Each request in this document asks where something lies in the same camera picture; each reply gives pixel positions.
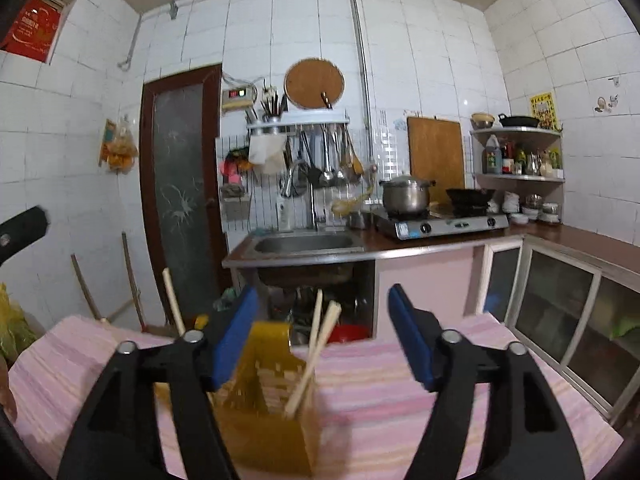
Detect steel sink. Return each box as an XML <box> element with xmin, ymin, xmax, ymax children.
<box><xmin>251</xmin><ymin>232</ymin><xmax>366</xmax><ymax>257</ymax></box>

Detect wooden cutting board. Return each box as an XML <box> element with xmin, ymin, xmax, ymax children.
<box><xmin>406</xmin><ymin>115</ymin><xmax>466</xmax><ymax>192</ymax></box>

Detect round wooden lid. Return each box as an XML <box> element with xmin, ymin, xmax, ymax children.
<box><xmin>284</xmin><ymin>58</ymin><xmax>346</xmax><ymax>110</ymax></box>

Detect steel cooking pot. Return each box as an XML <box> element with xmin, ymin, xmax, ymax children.
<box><xmin>378</xmin><ymin>175</ymin><xmax>436</xmax><ymax>217</ymax></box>

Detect yellow plastic bag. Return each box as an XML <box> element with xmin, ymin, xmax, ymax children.
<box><xmin>0</xmin><ymin>282</ymin><xmax>40</xmax><ymax>362</ymax></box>

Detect white hanging cloth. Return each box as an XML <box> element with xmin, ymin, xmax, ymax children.
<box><xmin>247</xmin><ymin>135</ymin><xmax>291</xmax><ymax>175</ymax></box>

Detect red basin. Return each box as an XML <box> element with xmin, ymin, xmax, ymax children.
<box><xmin>327</xmin><ymin>323</ymin><xmax>372</xmax><ymax>344</ymax></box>

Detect brown door with frosted glass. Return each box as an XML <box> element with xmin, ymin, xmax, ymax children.
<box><xmin>140</xmin><ymin>65</ymin><xmax>232</xmax><ymax>330</ymax></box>

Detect pink striped tablecloth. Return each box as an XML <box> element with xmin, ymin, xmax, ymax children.
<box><xmin>9</xmin><ymin>312</ymin><xmax>626</xmax><ymax>480</ymax></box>

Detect long wooden stick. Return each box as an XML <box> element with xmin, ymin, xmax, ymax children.
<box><xmin>121</xmin><ymin>231</ymin><xmax>147</xmax><ymax>332</ymax></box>

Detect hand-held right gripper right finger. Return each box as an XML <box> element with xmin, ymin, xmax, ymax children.
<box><xmin>388</xmin><ymin>283</ymin><xmax>587</xmax><ymax>480</ymax></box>

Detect glass door counter cabinets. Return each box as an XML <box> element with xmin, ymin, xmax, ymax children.
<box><xmin>475</xmin><ymin>232</ymin><xmax>640</xmax><ymax>432</ymax></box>

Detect metal wall pipe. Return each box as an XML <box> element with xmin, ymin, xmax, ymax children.
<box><xmin>117</xmin><ymin>0</ymin><xmax>375</xmax><ymax>197</ymax></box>

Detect yellow perforated utensil holder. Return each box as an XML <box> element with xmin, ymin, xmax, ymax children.
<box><xmin>155</xmin><ymin>321</ymin><xmax>324</xmax><ymax>479</ymax></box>

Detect wooden chopstick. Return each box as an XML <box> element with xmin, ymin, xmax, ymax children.
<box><xmin>306</xmin><ymin>288</ymin><xmax>324</xmax><ymax>361</ymax></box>
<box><xmin>162</xmin><ymin>268</ymin><xmax>187</xmax><ymax>337</ymax></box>
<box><xmin>284</xmin><ymin>301</ymin><xmax>343</xmax><ymax>420</ymax></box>

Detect white corner shelf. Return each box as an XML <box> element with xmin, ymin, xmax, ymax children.
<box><xmin>469</xmin><ymin>126</ymin><xmax>566</xmax><ymax>184</ymax></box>

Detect hanging orange plastic bag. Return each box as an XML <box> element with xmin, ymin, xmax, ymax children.
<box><xmin>97</xmin><ymin>116</ymin><xmax>140</xmax><ymax>176</ymax></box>

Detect beige wall meter box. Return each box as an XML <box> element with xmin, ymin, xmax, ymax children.
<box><xmin>220</xmin><ymin>87</ymin><xmax>259</xmax><ymax>111</ymax></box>

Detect wall stickers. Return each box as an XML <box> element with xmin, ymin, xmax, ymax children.
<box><xmin>592</xmin><ymin>76</ymin><xmax>621</xmax><ymax>114</ymax></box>

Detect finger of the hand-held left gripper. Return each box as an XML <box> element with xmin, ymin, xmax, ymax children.
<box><xmin>0</xmin><ymin>205</ymin><xmax>51</xmax><ymax>267</ymax></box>

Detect short wooden stick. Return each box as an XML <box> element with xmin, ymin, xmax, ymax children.
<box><xmin>70</xmin><ymin>253</ymin><xmax>107</xmax><ymax>324</ymax></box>

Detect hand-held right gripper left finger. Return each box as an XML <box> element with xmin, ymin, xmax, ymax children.
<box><xmin>56</xmin><ymin>285</ymin><xmax>261</xmax><ymax>480</ymax></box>

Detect steel kitchen faucet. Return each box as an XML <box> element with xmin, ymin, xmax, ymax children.
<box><xmin>279</xmin><ymin>159</ymin><xmax>322</xmax><ymax>232</ymax></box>

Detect yellow wall poster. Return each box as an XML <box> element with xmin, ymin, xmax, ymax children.
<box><xmin>529</xmin><ymin>91</ymin><xmax>557</xmax><ymax>131</ymax></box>

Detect black frying pan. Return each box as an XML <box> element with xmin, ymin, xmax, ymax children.
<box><xmin>497</xmin><ymin>113</ymin><xmax>541</xmax><ymax>129</ymax></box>

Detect black wok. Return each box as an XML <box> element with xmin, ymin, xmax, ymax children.
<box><xmin>444</xmin><ymin>187</ymin><xmax>496</xmax><ymax>211</ymax></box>

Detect steel gas stove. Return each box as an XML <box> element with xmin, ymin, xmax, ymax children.
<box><xmin>374</xmin><ymin>207</ymin><xmax>510</xmax><ymax>240</ymax></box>

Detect row of hanging ladles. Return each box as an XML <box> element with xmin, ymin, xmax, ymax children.
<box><xmin>297</xmin><ymin>125</ymin><xmax>364</xmax><ymax>189</ymax></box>

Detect red wall poster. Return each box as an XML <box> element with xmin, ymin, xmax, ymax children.
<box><xmin>6</xmin><ymin>0</ymin><xmax>67</xmax><ymax>62</ymax></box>

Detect steel cup of kitchen utensils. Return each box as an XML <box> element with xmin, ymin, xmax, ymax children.
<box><xmin>258</xmin><ymin>86</ymin><xmax>290</xmax><ymax>124</ymax></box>

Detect metal wall utensil rack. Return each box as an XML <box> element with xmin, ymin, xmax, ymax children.
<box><xmin>245</xmin><ymin>112</ymin><xmax>351</xmax><ymax>136</ymax></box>

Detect pink toy on grid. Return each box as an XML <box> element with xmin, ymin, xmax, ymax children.
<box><xmin>224</xmin><ymin>147</ymin><xmax>252</xmax><ymax>187</ymax></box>

